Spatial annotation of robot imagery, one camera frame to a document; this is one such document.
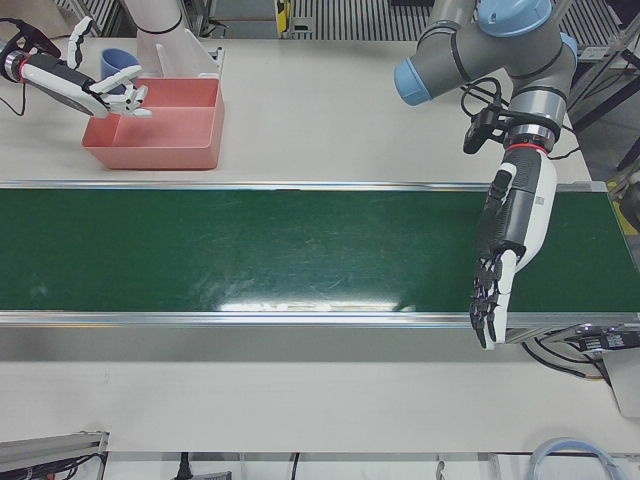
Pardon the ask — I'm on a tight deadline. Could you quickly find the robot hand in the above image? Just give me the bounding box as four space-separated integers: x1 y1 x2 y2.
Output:
467 147 560 352
21 16 154 121

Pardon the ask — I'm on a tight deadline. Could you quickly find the blue plastic cup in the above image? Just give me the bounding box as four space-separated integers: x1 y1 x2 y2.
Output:
101 47 143 82

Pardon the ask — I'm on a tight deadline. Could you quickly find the pink plastic box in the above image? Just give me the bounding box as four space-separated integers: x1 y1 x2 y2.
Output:
81 77 227 172

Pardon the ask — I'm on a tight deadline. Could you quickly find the silver flat box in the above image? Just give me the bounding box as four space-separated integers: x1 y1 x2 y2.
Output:
601 344 640 419

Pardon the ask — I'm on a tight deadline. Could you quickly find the beige bag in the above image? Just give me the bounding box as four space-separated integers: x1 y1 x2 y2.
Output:
0 0 82 44

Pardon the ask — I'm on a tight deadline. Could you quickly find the black electronics board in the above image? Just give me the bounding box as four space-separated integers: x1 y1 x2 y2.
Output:
563 322 640 359

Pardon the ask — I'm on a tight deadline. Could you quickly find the green belt conveyor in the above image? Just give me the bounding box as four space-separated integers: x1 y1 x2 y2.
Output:
0 180 640 332

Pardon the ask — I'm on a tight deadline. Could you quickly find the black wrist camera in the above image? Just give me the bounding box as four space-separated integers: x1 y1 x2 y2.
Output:
0 17 62 58
462 102 507 155

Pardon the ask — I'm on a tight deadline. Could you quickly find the white pedestal with gussets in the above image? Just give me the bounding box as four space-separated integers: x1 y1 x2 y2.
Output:
122 0 222 82

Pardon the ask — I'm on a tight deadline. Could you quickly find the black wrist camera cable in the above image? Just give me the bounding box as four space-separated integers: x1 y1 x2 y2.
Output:
459 76 504 119

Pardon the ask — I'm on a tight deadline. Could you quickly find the yellow black marked post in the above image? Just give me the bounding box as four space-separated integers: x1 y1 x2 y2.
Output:
273 0 294 38

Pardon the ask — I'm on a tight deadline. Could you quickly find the light blue hose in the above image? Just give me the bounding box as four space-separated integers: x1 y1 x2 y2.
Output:
529 437 616 480

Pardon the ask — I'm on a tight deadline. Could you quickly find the aluminium profile with cables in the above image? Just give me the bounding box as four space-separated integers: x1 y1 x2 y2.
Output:
0 430 111 480

